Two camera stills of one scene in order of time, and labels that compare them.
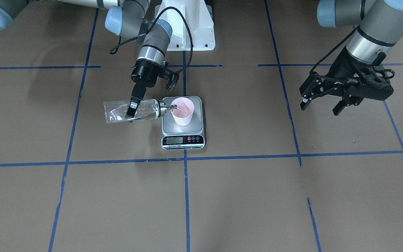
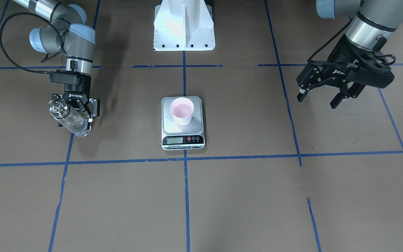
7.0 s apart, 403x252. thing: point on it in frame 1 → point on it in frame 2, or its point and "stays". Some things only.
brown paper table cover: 53,176 stays
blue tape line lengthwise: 185,166 stays
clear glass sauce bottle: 116,111 → 73,121
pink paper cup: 183,113 stays
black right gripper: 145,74 → 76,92
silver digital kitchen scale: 175,137 stays
